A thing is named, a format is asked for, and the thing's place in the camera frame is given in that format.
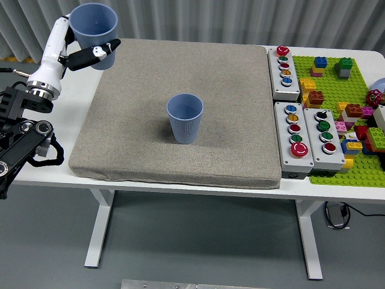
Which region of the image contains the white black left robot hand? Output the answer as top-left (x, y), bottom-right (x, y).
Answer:
top-left (26, 14), bottom-right (122, 91)

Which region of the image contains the blue ribbed plastic cup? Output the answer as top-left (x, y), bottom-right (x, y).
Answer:
top-left (167, 93), bottom-right (205, 145)
top-left (69, 2), bottom-right (119, 71)

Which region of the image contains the grey-white pleated curtain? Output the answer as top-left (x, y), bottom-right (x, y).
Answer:
top-left (0, 0), bottom-right (385, 64)

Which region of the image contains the white table leg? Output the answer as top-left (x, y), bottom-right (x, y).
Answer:
top-left (294, 200), bottom-right (324, 281)
top-left (84, 188), bottom-right (116, 269)

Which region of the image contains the grey-brown fabric mat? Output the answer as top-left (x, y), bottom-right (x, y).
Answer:
top-left (68, 38), bottom-right (282, 190)

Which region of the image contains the grey five-button control box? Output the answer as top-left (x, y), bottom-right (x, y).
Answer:
top-left (267, 45), bottom-right (301, 102)
top-left (274, 101), bottom-right (315, 175)

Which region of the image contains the brown brick on yellow bricks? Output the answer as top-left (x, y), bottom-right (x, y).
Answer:
top-left (302, 90), bottom-right (325, 109)

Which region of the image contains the blue yellow pink brick stack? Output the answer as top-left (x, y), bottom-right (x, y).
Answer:
top-left (310, 56), bottom-right (328, 77)

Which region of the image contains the green building baseplate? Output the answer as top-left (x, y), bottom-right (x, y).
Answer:
top-left (292, 55), bottom-right (385, 188)

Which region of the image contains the grey box with black knob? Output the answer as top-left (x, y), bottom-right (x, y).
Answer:
top-left (303, 107), bottom-right (346, 177)

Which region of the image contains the pink brick on white brick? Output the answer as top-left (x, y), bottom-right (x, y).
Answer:
top-left (334, 120), bottom-right (350, 135)

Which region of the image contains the green grey brick stack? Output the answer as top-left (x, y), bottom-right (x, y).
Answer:
top-left (333, 57), bottom-right (354, 80)

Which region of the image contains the brown brick on white brick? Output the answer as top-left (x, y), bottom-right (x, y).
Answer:
top-left (341, 103), bottom-right (364, 123)

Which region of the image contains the yellow round-end brick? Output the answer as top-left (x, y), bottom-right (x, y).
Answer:
top-left (339, 158), bottom-right (354, 174)

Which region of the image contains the red brick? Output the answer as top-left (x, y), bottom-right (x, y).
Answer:
top-left (353, 125), bottom-right (369, 141)

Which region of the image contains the grey power adapter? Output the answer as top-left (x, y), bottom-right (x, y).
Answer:
top-left (326, 204), bottom-right (347, 229)

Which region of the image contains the pale blue dome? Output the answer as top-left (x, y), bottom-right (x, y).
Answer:
top-left (369, 77), bottom-right (385, 95)

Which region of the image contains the green orange brick stack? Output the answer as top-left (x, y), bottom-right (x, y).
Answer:
top-left (362, 126), bottom-right (385, 155)

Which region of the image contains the white box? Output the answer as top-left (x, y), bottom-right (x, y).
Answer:
top-left (372, 104), bottom-right (385, 129)

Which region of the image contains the black power cable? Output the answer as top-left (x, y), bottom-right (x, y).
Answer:
top-left (323, 200), bottom-right (385, 231)

